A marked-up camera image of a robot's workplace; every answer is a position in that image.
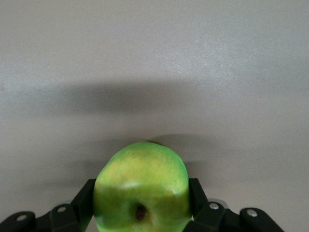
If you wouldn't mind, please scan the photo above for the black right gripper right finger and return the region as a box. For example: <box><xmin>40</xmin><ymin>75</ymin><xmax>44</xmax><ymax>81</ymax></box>
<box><xmin>185</xmin><ymin>178</ymin><xmax>285</xmax><ymax>232</ymax></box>

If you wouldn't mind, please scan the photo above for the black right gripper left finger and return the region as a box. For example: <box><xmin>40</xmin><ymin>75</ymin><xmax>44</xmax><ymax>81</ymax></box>
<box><xmin>0</xmin><ymin>178</ymin><xmax>97</xmax><ymax>232</ymax></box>

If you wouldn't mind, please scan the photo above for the green apple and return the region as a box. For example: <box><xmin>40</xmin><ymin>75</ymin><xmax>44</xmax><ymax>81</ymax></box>
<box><xmin>93</xmin><ymin>142</ymin><xmax>194</xmax><ymax>232</ymax></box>

